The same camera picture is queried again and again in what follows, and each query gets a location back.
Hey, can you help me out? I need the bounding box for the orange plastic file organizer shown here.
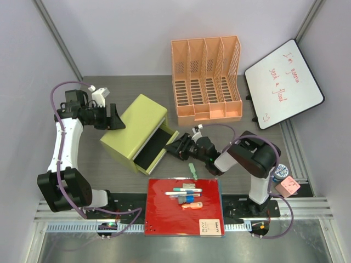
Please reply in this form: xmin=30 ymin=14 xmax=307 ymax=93
xmin=171 ymin=36 xmax=243 ymax=126

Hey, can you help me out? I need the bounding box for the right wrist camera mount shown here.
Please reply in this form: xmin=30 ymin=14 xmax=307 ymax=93
xmin=192 ymin=124 xmax=203 ymax=142

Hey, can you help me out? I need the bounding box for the small white eraser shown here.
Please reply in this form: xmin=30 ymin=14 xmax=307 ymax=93
xmin=183 ymin=184 xmax=196 ymax=188

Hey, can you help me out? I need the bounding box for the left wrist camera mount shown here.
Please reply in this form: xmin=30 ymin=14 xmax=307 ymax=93
xmin=88 ymin=85 xmax=110 ymax=107

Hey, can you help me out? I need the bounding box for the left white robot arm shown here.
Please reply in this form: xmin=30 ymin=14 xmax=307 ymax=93
xmin=37 ymin=86 xmax=126 ymax=219

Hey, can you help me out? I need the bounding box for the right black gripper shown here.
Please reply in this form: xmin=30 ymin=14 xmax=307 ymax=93
xmin=164 ymin=133 xmax=208 ymax=163

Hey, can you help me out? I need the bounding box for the small whiteboard with writing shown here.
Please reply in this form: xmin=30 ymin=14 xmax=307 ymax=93
xmin=244 ymin=39 xmax=325 ymax=130

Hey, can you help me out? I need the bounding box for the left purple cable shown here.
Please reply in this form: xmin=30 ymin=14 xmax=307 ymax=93
xmin=50 ymin=81 xmax=143 ymax=238

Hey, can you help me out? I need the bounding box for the red A4 folder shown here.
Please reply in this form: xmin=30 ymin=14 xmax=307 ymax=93
xmin=144 ymin=178 xmax=225 ymax=237

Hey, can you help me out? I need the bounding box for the purple cable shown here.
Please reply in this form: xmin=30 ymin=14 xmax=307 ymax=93
xmin=50 ymin=81 xmax=143 ymax=238
xmin=199 ymin=123 xmax=295 ymax=239

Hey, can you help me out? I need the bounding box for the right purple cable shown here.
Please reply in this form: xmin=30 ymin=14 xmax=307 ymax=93
xmin=199 ymin=123 xmax=295 ymax=239

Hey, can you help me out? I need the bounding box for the blue and grey marker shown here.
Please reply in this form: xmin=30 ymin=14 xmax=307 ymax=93
xmin=178 ymin=195 xmax=195 ymax=204

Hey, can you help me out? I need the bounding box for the green metal drawer cabinet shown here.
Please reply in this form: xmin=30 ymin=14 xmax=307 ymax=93
xmin=100 ymin=94 xmax=179 ymax=176

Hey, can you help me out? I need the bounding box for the pink cube block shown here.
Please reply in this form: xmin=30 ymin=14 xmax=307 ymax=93
xmin=275 ymin=176 xmax=301 ymax=198

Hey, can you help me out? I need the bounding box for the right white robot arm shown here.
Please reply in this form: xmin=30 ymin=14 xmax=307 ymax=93
xmin=165 ymin=131 xmax=281 ymax=216

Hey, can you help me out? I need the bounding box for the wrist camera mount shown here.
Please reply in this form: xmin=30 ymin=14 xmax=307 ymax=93
xmin=192 ymin=124 xmax=203 ymax=142
xmin=88 ymin=85 xmax=110 ymax=107

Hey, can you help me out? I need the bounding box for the blue tipped white pen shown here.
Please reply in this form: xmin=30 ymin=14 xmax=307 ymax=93
xmin=186 ymin=193 xmax=201 ymax=197

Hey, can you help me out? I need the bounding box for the green highlighter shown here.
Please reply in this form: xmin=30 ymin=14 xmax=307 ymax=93
xmin=188 ymin=163 xmax=198 ymax=181

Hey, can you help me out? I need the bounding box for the blue patterned tape roll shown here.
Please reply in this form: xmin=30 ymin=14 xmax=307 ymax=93
xmin=272 ymin=164 xmax=289 ymax=182

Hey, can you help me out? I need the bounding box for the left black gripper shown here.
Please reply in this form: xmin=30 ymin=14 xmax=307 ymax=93
xmin=84 ymin=104 xmax=125 ymax=130

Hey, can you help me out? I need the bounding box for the teal capped white pen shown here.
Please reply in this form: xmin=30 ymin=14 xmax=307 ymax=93
xmin=173 ymin=188 xmax=202 ymax=192

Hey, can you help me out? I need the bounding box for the orange highlighter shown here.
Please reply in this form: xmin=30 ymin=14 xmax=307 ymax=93
xmin=182 ymin=202 xmax=203 ymax=209

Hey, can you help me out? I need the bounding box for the white marker pen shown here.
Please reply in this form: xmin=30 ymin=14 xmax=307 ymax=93
xmin=165 ymin=191 xmax=188 ymax=196

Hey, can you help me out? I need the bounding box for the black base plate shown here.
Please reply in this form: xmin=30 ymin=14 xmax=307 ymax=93
xmin=87 ymin=193 xmax=280 ymax=220

